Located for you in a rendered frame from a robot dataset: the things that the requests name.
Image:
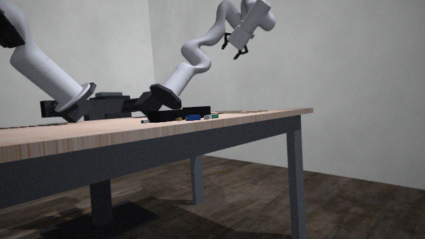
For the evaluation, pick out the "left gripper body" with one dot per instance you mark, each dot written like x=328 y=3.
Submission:
x=239 y=37

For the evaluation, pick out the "blue battery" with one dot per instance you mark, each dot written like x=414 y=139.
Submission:
x=193 y=117

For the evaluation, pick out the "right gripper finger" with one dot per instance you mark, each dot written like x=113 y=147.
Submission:
x=9 y=34
x=2 y=44

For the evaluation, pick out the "black three-compartment bin rack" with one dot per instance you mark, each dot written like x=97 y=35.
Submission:
x=171 y=115

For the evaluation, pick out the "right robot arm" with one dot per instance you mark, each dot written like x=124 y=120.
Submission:
x=35 y=65

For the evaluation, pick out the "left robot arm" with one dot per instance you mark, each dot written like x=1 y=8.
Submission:
x=254 y=13

